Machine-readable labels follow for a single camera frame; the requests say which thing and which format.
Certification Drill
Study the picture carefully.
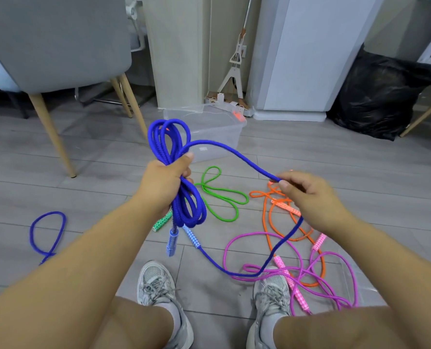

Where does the person's right hand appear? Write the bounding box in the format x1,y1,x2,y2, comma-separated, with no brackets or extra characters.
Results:
277,171,347,236

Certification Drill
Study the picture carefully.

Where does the person's left hand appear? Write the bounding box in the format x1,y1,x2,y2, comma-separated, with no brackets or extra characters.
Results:
137,152,195,222

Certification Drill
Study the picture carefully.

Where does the blue jump rope with handles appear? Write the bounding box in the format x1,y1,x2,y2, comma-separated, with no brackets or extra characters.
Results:
147,119,304,279

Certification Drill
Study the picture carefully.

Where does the person's left forearm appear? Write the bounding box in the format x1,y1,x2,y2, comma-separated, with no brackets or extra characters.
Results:
0,192,167,349

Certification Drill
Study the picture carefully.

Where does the person's right forearm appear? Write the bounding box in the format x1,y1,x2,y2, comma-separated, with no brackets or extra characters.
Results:
322,214,431,349

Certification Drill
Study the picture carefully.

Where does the clear plastic storage box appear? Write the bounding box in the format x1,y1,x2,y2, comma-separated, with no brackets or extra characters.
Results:
163,103,248,165

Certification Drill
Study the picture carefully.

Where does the person's right grey sneaker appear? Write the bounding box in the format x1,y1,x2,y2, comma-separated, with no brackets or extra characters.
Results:
246,267,294,349

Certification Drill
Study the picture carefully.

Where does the person's grey sneaker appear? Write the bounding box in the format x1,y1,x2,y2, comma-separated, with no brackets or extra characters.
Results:
137,260,194,349
246,267,294,349

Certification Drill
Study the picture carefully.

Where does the white flat mop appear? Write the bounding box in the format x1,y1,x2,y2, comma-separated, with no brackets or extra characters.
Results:
204,0,255,117

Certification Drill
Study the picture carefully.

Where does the beige curtain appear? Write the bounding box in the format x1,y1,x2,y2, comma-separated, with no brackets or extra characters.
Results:
142,0,211,110

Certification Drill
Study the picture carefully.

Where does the clear plastic box lid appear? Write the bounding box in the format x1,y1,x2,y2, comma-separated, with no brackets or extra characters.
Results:
337,256,387,307

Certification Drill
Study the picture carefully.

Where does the person's left grey sneaker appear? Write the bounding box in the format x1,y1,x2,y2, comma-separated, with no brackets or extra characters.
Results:
137,260,194,349

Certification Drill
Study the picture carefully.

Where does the black garbage bag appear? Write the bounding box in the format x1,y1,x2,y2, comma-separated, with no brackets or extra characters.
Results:
326,43,431,142

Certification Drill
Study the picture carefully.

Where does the white cabinet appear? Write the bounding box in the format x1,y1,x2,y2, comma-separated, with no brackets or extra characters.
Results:
246,0,387,122

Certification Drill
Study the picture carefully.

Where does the person's right leg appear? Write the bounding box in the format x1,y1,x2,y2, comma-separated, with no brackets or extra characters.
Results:
273,305,414,349

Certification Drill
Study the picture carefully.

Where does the person's leg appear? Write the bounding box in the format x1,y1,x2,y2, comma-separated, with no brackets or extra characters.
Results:
273,305,414,349
90,296,175,349

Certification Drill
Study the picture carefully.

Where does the white table with wooden leg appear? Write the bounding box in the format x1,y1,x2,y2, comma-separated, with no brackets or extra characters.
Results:
399,18,431,138

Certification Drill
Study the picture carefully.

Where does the person's left leg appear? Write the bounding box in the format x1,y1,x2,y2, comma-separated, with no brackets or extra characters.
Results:
90,296,175,349

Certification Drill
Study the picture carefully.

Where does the grey chair with wooden legs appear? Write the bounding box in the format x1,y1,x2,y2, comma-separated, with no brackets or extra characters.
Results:
0,0,149,179

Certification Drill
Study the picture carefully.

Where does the light blue cushion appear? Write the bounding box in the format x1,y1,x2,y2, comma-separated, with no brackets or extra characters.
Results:
0,55,22,93

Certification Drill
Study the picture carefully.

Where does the orange jump rope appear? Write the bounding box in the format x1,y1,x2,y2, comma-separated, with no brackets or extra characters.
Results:
249,180,327,288

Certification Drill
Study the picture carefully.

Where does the green jump rope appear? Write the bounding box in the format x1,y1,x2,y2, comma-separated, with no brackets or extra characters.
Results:
152,166,250,232

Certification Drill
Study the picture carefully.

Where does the pink jump rope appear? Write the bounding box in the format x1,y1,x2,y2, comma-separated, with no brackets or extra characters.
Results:
222,231,360,317

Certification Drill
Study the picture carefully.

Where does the blue rope loop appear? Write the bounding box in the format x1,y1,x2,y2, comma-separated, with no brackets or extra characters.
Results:
29,211,67,266

